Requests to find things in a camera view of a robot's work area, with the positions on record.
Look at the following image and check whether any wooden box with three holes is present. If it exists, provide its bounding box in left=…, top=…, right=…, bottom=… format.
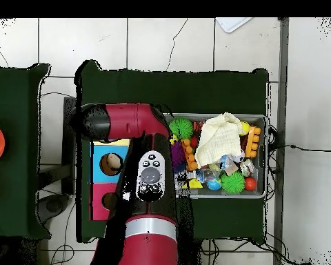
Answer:
left=89, top=138, right=131, bottom=221

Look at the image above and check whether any green spiky rubber ball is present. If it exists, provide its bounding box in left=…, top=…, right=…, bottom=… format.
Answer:
left=221, top=171, right=245, bottom=194
left=169, top=117, right=194, bottom=139

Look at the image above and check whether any cream knitted cloth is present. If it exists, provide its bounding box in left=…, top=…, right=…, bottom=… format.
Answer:
left=194, top=111, right=243, bottom=169

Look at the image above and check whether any thin black cable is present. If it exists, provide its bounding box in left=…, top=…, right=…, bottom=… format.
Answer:
left=265, top=144, right=331, bottom=153

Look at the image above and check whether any white tray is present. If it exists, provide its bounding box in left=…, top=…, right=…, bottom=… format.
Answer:
left=214, top=17, right=253, bottom=34

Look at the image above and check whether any orange toy building brick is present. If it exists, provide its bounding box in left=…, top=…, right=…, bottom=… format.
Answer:
left=181, top=138, right=199, bottom=172
left=244, top=125, right=262, bottom=159

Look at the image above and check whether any purple spiky rubber toy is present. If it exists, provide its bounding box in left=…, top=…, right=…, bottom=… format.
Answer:
left=170, top=141, right=186, bottom=173

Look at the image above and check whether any silver wire mesh bin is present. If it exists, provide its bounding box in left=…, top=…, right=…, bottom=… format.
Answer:
left=163, top=112, right=267, bottom=199

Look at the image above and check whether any dark green table cloth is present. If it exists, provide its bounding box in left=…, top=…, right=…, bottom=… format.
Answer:
left=75, top=60, right=270, bottom=245
left=0, top=63, right=52, bottom=241

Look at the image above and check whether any grey metal bar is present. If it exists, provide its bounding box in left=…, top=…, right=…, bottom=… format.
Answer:
left=272, top=17, right=290, bottom=265

